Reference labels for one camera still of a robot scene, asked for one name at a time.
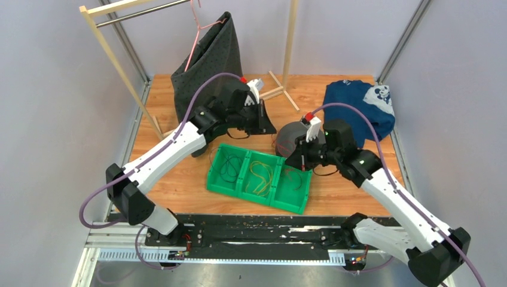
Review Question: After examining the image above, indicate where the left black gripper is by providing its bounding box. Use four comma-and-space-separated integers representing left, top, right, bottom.
227, 99, 277, 135

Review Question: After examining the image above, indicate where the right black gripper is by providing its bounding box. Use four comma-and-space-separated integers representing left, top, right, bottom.
285, 133, 341, 172

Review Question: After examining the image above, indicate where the grey plastic cable spool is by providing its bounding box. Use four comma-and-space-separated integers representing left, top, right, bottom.
274, 121, 307, 158

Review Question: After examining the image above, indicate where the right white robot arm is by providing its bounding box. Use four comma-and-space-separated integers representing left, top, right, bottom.
285, 117, 471, 286

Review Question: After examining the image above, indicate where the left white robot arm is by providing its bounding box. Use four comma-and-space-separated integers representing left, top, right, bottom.
106, 73, 276, 246

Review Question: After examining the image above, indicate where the green three-compartment bin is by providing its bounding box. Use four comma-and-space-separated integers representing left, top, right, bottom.
206, 143, 313, 215

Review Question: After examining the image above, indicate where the blue printed t-shirt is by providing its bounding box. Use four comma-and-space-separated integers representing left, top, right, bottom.
323, 80, 395, 148

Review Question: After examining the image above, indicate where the dark grey dotted garment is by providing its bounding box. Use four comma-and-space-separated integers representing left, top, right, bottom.
171, 11, 243, 123

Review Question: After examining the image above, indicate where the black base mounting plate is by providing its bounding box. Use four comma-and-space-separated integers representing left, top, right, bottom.
145, 213, 401, 262

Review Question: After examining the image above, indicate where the wooden clothes rack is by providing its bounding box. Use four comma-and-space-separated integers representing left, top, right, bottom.
80, 1, 300, 139

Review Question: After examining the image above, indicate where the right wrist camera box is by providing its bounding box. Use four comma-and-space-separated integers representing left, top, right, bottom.
301, 112, 322, 142

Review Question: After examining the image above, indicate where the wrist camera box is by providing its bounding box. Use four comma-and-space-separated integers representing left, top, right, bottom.
244, 78, 264, 106
301, 112, 322, 142

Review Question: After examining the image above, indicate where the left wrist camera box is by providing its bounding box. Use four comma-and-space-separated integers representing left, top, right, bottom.
244, 78, 264, 106

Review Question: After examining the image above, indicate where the yellow thin cable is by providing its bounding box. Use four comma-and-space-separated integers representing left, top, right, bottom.
245, 160, 274, 197

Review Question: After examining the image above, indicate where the black thin cable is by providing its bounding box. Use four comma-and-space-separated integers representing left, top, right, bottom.
219, 153, 244, 184

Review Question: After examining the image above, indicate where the pink wire hanger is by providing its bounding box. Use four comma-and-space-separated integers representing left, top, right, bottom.
184, 0, 227, 72

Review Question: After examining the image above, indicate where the aluminium frame rail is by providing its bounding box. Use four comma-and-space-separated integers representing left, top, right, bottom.
71, 221, 453, 287

